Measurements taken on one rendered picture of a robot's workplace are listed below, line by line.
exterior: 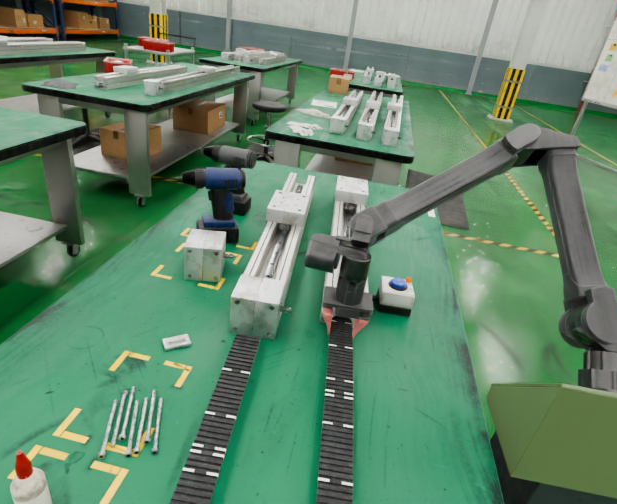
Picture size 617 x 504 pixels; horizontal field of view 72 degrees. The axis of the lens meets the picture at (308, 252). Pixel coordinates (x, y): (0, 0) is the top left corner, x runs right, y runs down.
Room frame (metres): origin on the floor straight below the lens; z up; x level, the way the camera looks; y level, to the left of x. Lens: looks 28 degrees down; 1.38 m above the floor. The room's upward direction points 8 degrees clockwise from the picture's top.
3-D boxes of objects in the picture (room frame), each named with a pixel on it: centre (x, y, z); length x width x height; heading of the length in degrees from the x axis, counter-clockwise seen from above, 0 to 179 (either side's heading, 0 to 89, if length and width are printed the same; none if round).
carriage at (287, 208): (1.20, 0.08, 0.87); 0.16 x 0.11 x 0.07; 178
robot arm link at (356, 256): (0.74, -0.09, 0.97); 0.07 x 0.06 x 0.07; 80
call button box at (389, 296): (0.91, -0.23, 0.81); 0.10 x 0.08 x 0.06; 88
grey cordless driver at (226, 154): (1.36, 0.31, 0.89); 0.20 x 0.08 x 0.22; 82
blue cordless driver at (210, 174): (1.12, 0.30, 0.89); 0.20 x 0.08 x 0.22; 112
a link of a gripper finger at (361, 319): (0.74, -0.11, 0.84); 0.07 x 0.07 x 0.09; 88
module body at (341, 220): (1.19, -0.11, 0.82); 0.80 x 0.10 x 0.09; 178
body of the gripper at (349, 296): (0.74, -0.10, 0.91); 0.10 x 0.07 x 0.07; 88
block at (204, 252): (0.94, 0.25, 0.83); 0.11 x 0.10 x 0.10; 97
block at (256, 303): (0.75, 0.08, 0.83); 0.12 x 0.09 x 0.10; 88
